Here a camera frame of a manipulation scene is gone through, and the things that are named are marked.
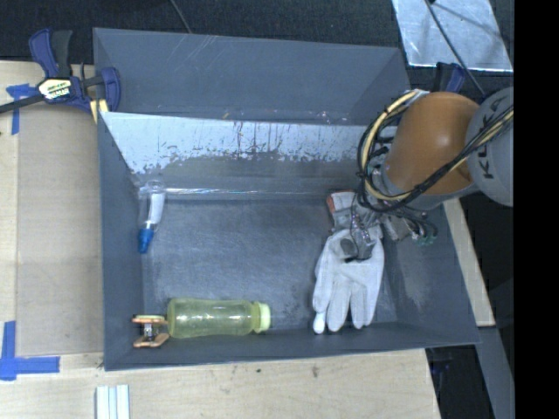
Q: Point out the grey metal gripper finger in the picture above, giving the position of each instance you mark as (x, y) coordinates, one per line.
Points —
(366, 245)
(348, 248)

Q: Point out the white work glove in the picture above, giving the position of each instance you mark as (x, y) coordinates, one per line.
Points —
(349, 290)

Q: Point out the grey metal bin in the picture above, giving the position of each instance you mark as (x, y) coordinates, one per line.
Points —
(244, 251)

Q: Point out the yellow-green plastic bottle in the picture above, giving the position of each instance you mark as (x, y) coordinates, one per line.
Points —
(214, 318)

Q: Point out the clear bottle with blue cap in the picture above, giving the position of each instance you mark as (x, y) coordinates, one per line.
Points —
(150, 216)

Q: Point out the small copper-coloured clamp tool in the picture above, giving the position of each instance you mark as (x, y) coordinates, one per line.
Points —
(148, 320)

